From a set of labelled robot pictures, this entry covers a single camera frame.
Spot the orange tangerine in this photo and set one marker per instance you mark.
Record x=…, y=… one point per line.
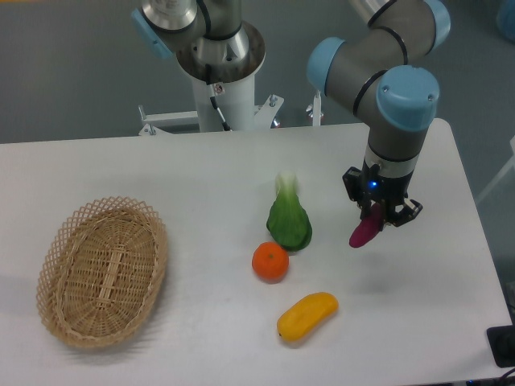
x=270, y=262

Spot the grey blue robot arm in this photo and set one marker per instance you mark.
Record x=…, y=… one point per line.
x=374, y=79

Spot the purple sweet potato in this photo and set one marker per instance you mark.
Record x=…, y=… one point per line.
x=368, y=228

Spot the black device at edge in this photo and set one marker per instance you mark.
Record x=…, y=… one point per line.
x=501, y=342

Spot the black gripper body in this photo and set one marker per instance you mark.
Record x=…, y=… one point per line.
x=370, y=184

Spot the woven wicker basket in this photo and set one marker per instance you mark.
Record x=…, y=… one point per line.
x=103, y=273

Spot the yellow mango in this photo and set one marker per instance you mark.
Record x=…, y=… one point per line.
x=305, y=315

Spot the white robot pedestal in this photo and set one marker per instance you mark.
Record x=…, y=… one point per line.
x=222, y=75

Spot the green bok choy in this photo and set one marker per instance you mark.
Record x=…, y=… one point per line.
x=288, y=222

